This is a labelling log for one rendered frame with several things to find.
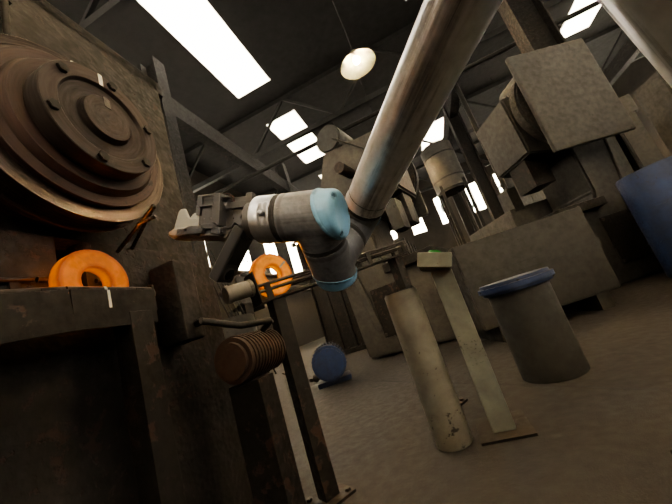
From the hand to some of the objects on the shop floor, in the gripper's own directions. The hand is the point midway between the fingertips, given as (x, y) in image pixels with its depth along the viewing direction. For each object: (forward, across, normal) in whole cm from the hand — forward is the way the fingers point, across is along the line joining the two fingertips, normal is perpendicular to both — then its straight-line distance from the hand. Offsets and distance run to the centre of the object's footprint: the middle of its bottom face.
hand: (175, 237), depth 65 cm
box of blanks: (-122, -245, +39) cm, 276 cm away
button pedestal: (-70, -68, +56) cm, 112 cm away
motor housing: (-13, -33, +75) cm, 83 cm away
